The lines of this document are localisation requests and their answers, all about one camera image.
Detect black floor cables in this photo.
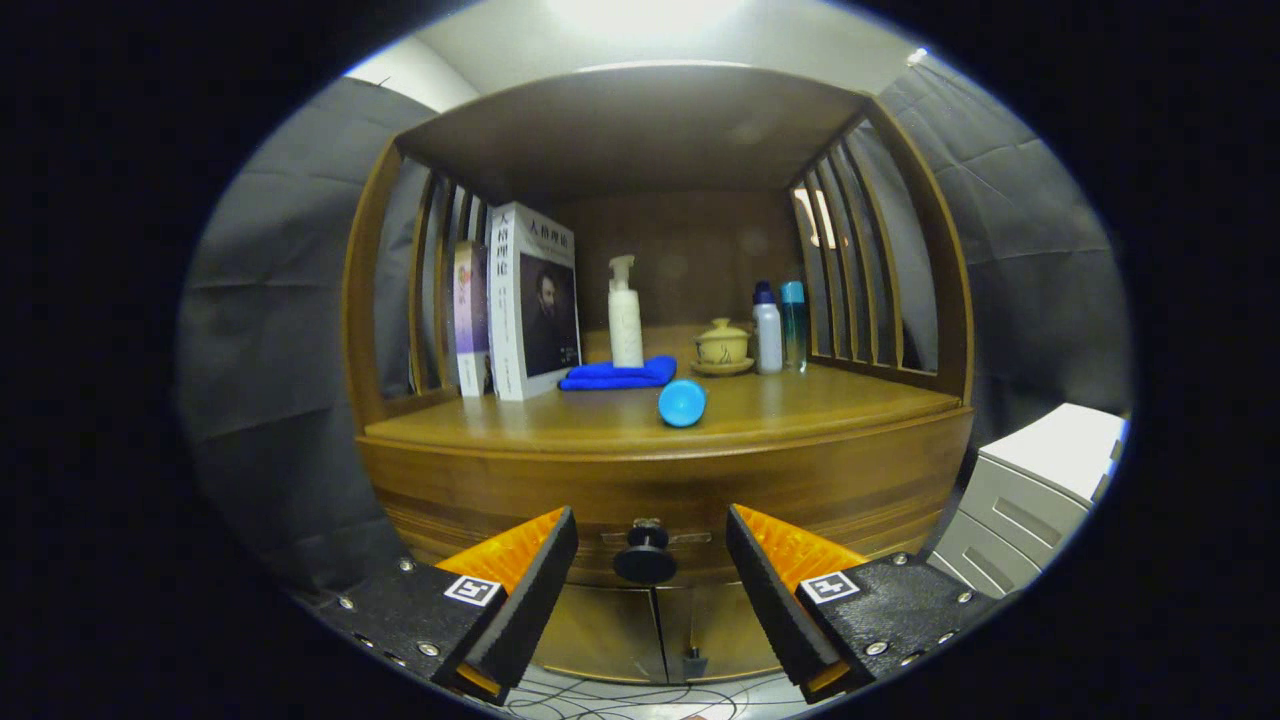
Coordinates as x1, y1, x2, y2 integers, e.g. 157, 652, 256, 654
505, 675, 801, 720

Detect white pump bottle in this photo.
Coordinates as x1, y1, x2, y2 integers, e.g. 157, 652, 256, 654
607, 254, 645, 369

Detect white bottle with blue cap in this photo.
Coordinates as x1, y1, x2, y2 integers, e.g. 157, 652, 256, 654
752, 281, 784, 375

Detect white blue tube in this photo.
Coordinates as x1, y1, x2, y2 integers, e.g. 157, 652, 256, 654
657, 379, 708, 429

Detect white book with portrait cover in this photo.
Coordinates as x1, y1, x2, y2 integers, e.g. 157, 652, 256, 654
485, 202, 583, 402

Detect wooden cabinet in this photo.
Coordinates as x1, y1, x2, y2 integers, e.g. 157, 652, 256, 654
342, 62, 976, 686

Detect teal bottle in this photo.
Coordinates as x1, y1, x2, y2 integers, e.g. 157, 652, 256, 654
780, 281, 809, 373

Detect wooden countertop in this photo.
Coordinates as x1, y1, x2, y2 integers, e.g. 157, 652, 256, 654
362, 325, 966, 461

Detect white drawer unit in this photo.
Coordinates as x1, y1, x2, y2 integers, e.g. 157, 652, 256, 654
925, 403, 1129, 599

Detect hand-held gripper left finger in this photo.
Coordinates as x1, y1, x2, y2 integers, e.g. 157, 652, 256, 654
315, 506, 581, 707

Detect wooden cabinet door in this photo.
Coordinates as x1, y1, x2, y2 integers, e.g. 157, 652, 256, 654
530, 583, 669, 684
655, 580, 786, 684

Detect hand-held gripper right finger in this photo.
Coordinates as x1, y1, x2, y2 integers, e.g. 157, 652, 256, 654
725, 503, 1001, 705

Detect yellow lidded teacup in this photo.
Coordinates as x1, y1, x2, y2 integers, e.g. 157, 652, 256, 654
689, 317, 756, 377

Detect wooden drawer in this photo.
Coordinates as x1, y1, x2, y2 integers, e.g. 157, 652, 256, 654
358, 405, 976, 591

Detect black drawer knob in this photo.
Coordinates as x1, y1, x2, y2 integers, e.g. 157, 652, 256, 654
612, 520, 679, 586

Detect blue folded cloth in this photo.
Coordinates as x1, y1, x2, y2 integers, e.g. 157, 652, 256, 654
558, 355, 679, 392

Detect purple book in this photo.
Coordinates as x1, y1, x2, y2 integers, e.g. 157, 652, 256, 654
452, 240, 495, 398

